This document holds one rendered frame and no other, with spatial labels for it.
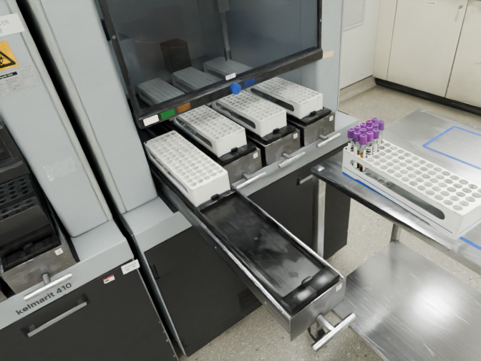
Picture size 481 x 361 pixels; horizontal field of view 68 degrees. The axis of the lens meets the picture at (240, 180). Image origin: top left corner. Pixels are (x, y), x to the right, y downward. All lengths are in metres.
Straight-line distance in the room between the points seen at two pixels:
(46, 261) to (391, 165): 0.79
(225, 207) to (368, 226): 1.21
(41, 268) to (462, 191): 0.89
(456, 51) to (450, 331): 2.12
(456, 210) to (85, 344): 0.96
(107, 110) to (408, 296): 1.08
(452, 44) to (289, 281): 2.52
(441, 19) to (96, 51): 2.53
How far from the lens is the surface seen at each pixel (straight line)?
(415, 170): 0.83
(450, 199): 0.79
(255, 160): 1.04
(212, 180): 0.83
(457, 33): 2.97
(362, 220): 1.98
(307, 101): 1.15
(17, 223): 0.95
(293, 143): 1.11
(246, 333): 1.57
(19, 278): 0.94
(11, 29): 0.82
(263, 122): 1.05
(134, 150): 0.94
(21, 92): 0.84
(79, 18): 0.84
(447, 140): 1.07
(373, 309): 1.30
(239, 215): 0.82
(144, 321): 1.18
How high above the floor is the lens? 1.35
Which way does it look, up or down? 37 degrees down
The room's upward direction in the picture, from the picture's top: 8 degrees counter-clockwise
